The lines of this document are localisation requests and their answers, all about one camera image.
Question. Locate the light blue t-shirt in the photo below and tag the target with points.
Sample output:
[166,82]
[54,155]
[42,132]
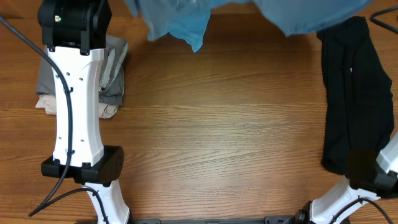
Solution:
[189,20]

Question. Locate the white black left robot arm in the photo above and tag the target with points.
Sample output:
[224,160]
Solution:
[74,33]

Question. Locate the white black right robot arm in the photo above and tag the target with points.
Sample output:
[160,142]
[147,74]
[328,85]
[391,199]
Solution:
[368,177]

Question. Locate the grey folded shorts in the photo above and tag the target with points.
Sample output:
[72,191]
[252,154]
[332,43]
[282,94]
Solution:
[111,80]

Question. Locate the beige folded garment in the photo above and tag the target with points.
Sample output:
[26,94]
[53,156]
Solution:
[48,103]

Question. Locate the black garment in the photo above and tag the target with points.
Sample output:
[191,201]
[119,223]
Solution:
[358,91]

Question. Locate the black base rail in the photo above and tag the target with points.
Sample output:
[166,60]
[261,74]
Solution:
[265,220]

